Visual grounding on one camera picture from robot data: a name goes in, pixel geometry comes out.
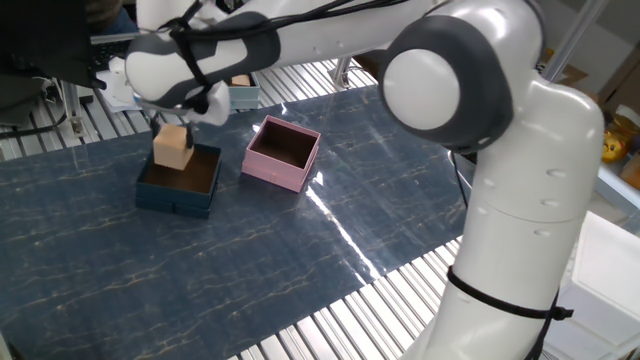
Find white plastic bin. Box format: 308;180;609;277
542;209;640;360

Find pink open box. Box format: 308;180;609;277
241;115;322;194

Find dark blue open box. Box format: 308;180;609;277
134;142;223;220

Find black cable tie strap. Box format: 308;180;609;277
446;265;575;321

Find white paper sheets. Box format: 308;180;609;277
95;55;151;114

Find blue marble pattern mat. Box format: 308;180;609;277
0;85;469;360

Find large wooden cube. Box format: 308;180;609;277
152;123;195;171

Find yellow toy figure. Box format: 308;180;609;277
602;127;632;164

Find black monitor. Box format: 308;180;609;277
0;0;108;90

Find aluminium frame post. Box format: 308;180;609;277
542;0;611;84

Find light blue open box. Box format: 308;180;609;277
227;73;262;111

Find black keyboard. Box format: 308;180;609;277
91;39;132;72

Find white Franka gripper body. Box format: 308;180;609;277
186;81;233;128

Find black camera cable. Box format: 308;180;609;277
169;0;411;114

